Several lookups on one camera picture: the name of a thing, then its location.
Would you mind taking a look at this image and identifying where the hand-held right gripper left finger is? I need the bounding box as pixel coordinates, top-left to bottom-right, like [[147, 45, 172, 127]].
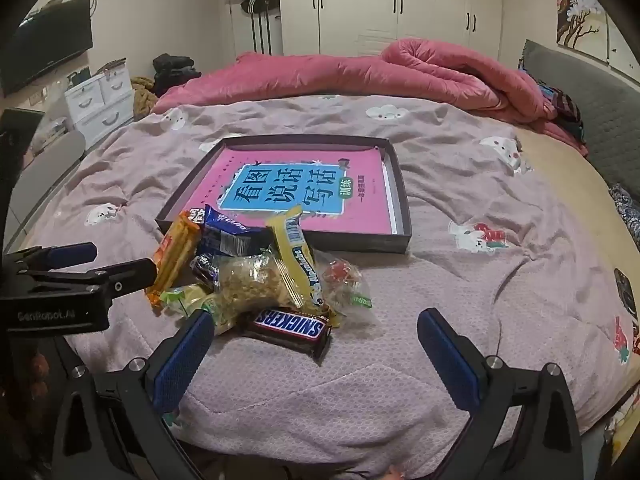
[[50, 309, 216, 480]]

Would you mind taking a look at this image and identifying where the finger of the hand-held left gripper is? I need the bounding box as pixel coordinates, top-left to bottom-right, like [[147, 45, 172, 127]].
[[10, 242, 99, 272], [0, 258, 159, 307]]

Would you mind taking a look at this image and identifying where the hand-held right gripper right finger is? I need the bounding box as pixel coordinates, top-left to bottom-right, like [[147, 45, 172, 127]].
[[417, 308, 583, 480]]

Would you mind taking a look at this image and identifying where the orange cracker packet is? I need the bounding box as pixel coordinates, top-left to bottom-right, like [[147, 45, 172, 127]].
[[146, 210, 203, 309]]

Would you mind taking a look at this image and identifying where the light green snack packet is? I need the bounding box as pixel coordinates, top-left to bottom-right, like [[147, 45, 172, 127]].
[[160, 282, 236, 336]]

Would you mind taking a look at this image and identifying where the foil chocolate ball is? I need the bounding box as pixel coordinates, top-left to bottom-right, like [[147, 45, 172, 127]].
[[191, 255, 221, 291]]

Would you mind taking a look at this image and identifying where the blue cookie packet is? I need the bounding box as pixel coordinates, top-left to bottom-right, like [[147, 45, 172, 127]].
[[192, 204, 273, 263]]

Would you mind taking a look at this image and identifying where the clear crispy noodle packet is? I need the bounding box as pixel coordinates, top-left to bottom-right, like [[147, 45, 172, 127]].
[[215, 252, 306, 322]]

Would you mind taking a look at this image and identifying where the brown chocolate bar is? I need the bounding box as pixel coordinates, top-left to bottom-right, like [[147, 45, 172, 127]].
[[239, 306, 333, 361]]

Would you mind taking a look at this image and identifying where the clear round cake packet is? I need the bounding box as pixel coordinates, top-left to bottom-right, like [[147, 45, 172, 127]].
[[315, 255, 376, 328]]

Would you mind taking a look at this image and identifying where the yellow candy bar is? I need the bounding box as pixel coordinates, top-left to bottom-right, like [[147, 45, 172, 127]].
[[265, 206, 333, 313]]

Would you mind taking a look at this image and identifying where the dark shallow cardboard box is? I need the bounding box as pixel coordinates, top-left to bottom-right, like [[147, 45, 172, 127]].
[[155, 133, 412, 254]]

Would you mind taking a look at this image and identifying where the pink printed bed cover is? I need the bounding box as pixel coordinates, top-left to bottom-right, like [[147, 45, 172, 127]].
[[22, 95, 640, 466]]

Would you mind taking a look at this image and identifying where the white drawer cabinet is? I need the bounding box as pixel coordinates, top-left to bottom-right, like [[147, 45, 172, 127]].
[[64, 67, 136, 151]]

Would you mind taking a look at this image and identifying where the yellow knitted blanket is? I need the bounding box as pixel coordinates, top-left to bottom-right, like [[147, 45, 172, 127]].
[[131, 76, 160, 118]]

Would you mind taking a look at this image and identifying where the pink and blue book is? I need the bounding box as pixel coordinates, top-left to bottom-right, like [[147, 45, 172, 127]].
[[175, 147, 396, 235]]

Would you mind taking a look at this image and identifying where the beige bed sheet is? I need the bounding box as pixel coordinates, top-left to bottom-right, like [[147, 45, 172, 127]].
[[515, 125, 640, 411]]

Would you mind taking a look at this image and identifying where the dark clothes pile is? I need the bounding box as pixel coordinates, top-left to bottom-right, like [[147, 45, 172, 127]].
[[151, 53, 203, 96]]

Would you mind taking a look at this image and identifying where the black flat television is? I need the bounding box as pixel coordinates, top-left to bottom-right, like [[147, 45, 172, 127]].
[[0, 0, 94, 97]]

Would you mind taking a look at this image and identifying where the dark patterned cloth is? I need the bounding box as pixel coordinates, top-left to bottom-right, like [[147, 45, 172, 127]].
[[607, 183, 640, 256]]

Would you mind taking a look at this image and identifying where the striped clothes pile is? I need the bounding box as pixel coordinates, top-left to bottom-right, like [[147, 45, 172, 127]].
[[532, 77, 586, 146]]

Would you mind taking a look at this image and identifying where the grey padded headboard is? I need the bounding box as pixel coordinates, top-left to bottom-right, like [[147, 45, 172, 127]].
[[517, 39, 640, 196]]

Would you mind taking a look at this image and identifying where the pink duvet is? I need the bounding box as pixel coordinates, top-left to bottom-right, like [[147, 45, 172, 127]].
[[152, 37, 588, 156]]

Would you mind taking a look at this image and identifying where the cream wardrobe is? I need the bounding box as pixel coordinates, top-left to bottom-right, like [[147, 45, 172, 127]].
[[277, 0, 503, 58]]

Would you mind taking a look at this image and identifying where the tree wall painting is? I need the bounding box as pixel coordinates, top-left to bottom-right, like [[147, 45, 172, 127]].
[[552, 0, 640, 71]]

